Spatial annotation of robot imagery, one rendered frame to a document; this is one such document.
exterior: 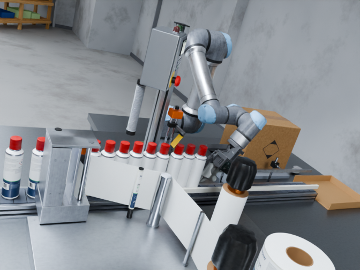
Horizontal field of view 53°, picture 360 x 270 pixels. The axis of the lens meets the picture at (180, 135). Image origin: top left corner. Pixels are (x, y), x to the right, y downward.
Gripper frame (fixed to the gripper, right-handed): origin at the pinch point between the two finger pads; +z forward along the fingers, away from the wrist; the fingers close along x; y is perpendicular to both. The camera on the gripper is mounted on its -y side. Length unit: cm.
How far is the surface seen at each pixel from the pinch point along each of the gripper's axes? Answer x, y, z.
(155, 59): -49, -2, -23
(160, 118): -25.9, -12.1, -8.2
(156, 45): -52, -2, -26
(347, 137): 192, -89, -96
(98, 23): 137, -678, -35
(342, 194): 88, 1, -39
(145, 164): -27.3, 2.3, 7.2
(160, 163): -23.0, 2.9, 3.5
